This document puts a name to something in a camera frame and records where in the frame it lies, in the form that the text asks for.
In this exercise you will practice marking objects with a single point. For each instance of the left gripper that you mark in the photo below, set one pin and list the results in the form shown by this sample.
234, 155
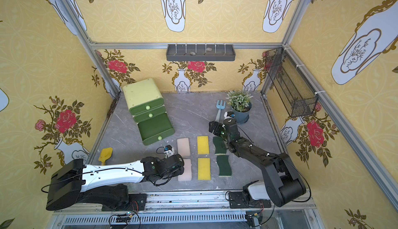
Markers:
179, 163

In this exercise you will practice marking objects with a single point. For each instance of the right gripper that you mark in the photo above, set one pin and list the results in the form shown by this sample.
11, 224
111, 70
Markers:
216, 128

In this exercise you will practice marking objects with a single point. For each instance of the green yellow sponge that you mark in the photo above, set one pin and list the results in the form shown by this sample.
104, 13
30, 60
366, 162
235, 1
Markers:
224, 166
220, 148

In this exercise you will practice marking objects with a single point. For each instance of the pink sponge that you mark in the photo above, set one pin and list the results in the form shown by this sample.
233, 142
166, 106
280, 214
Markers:
187, 174
183, 147

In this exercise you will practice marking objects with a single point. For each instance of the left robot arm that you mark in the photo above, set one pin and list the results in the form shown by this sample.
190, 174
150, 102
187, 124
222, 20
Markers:
106, 185

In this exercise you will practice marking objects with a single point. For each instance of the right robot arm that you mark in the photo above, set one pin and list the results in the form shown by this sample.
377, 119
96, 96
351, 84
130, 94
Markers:
282, 180

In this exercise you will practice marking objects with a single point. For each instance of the light green drawer cabinet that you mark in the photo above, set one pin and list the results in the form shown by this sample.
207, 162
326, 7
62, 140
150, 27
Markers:
141, 92

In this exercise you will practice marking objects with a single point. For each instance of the blue plant pot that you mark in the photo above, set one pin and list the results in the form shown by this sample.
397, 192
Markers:
242, 117

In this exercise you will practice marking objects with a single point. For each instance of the light blue garden fork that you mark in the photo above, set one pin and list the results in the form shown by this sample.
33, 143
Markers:
220, 105

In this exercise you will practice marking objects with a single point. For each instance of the artificial green plant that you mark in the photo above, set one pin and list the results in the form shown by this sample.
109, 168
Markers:
239, 100

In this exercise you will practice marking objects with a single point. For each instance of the yellow toy shovel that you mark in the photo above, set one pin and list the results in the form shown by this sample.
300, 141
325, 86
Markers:
105, 154

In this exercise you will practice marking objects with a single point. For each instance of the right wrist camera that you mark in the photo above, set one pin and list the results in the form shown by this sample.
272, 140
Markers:
229, 115

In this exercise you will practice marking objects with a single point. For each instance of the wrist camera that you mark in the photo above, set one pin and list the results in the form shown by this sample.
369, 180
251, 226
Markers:
169, 151
229, 115

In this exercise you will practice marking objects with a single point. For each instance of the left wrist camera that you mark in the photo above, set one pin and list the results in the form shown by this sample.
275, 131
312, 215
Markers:
169, 151

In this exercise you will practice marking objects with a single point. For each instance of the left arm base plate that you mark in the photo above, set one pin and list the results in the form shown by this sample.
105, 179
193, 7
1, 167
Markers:
137, 202

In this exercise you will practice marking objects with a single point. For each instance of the aluminium mounting rail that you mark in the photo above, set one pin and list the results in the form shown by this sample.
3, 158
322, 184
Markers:
183, 207

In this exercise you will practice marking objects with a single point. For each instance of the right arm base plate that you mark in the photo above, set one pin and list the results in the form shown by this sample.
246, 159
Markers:
242, 200

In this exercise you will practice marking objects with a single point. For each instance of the black wire mesh basket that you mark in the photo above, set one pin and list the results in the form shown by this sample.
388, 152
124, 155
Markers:
296, 93

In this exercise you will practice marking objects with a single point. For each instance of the grey wall shelf tray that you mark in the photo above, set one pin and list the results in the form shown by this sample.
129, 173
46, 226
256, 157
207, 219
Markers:
200, 52

